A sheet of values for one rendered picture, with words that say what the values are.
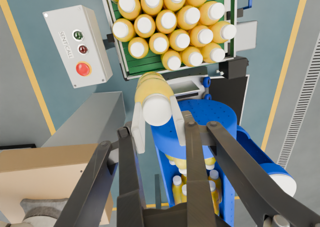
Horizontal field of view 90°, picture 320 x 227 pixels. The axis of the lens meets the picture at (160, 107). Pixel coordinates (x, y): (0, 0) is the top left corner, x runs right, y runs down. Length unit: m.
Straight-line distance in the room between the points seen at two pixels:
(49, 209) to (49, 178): 0.13
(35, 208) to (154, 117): 0.72
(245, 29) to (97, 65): 0.61
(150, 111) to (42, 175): 0.61
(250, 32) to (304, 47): 1.39
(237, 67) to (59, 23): 0.57
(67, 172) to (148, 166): 1.59
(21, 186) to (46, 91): 1.24
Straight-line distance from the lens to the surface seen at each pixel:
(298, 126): 2.58
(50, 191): 0.81
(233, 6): 0.67
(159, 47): 0.49
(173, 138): 0.46
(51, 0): 1.77
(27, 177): 0.78
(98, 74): 0.51
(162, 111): 0.21
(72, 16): 0.51
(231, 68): 0.65
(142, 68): 0.68
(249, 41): 0.83
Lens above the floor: 1.57
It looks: 66 degrees down
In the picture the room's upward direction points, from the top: 171 degrees clockwise
